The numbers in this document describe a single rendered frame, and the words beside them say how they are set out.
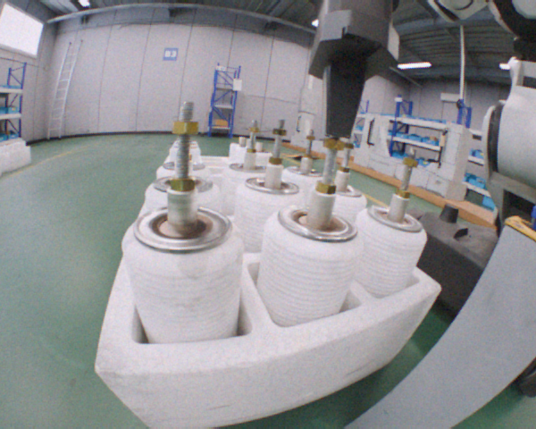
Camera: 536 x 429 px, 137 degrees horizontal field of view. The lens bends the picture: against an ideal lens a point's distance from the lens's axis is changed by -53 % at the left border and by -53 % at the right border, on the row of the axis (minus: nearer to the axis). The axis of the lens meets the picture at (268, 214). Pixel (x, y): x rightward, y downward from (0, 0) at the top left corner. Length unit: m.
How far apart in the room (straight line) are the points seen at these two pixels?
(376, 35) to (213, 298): 0.20
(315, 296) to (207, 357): 0.10
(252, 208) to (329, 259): 0.13
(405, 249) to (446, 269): 0.32
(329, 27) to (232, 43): 6.85
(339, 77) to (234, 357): 0.22
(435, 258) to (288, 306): 0.44
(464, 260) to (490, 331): 0.38
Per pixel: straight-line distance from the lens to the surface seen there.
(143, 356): 0.18
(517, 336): 0.17
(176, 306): 0.16
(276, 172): 0.29
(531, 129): 0.44
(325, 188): 0.19
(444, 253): 0.57
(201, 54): 6.80
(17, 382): 0.47
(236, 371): 0.18
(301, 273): 0.18
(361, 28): 0.15
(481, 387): 0.20
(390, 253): 0.26
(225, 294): 0.16
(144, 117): 6.64
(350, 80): 0.19
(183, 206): 0.15
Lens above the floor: 0.33
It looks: 21 degrees down
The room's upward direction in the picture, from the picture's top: 8 degrees clockwise
